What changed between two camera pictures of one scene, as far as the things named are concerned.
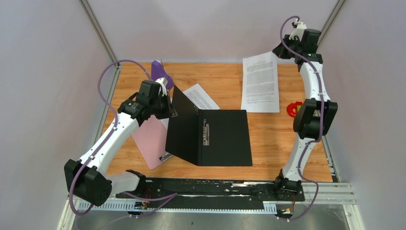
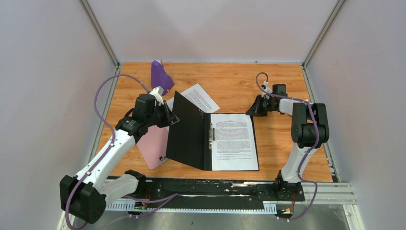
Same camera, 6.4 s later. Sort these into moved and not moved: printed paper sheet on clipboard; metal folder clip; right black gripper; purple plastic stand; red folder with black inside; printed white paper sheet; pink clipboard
Moved: right black gripper; metal folder clip; printed white paper sheet
Not moved: printed paper sheet on clipboard; red folder with black inside; purple plastic stand; pink clipboard
